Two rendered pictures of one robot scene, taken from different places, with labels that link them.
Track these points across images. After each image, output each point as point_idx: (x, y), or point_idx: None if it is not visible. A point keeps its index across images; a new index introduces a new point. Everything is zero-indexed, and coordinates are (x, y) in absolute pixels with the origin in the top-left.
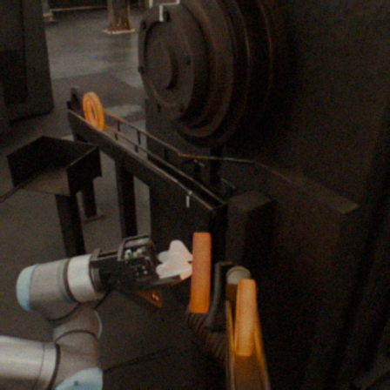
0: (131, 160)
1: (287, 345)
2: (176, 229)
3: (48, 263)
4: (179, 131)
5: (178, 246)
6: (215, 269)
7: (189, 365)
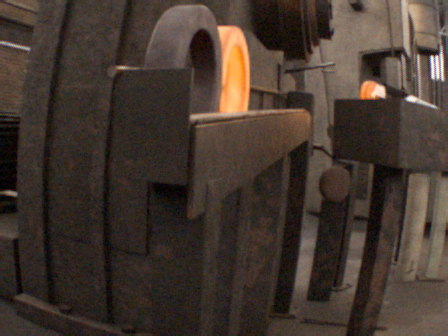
0: (294, 123)
1: (285, 208)
2: None
3: (426, 103)
4: (306, 55)
5: (377, 88)
6: (326, 148)
7: (300, 312)
